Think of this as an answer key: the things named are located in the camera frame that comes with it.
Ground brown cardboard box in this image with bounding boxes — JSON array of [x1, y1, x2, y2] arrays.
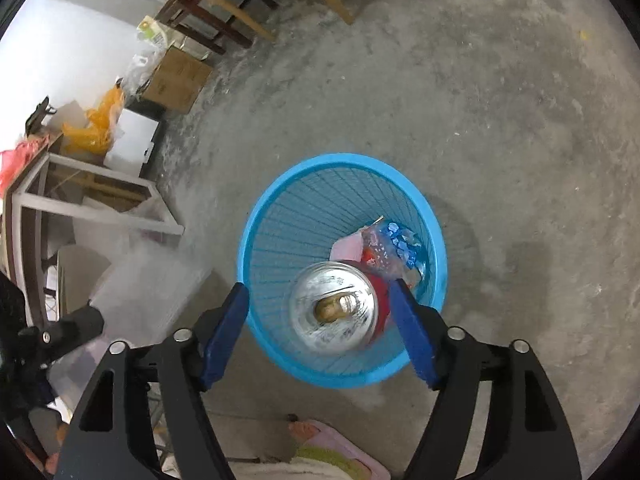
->
[[141, 45, 215, 113]]

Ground blue candy wrapper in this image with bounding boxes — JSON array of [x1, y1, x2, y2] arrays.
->
[[377, 221, 423, 268]]

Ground dark wooden stool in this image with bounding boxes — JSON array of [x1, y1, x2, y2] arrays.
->
[[155, 0, 278, 56]]

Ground yellow plastic bag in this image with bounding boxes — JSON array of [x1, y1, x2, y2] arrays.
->
[[62, 85, 126, 156]]

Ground pink slipper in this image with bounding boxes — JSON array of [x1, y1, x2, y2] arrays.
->
[[287, 417, 391, 480]]

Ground white foam box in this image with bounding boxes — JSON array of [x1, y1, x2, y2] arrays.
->
[[104, 107, 163, 171]]

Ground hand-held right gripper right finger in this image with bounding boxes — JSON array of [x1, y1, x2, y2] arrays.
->
[[387, 279, 583, 480]]

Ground white side table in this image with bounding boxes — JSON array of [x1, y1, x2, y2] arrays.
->
[[0, 152, 186, 331]]

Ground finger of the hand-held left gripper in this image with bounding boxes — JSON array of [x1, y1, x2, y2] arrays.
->
[[17, 304, 106, 363]]

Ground green and white packet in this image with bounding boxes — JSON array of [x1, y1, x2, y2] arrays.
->
[[136, 15, 170, 48]]

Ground green fluffy pants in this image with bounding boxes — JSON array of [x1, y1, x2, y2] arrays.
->
[[295, 442, 371, 480]]

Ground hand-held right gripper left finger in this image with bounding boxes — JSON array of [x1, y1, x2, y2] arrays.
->
[[52, 282, 251, 480]]

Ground white fluffy robe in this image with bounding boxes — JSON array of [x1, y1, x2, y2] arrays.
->
[[225, 457, 351, 480]]

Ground clear printed snack bag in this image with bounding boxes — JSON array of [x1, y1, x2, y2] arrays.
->
[[357, 225, 426, 286]]

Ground pink paper sheet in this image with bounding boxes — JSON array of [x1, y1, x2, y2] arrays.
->
[[330, 232, 367, 264]]

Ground pink plastic bag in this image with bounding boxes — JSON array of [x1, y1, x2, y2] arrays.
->
[[0, 140, 48, 196]]

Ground blue plastic mesh basket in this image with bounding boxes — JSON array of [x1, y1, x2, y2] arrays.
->
[[236, 152, 448, 390]]

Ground clear plastic bag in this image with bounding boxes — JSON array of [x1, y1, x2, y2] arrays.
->
[[117, 50, 161, 96]]

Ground red drink can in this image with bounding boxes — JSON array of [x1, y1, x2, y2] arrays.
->
[[289, 260, 393, 356]]

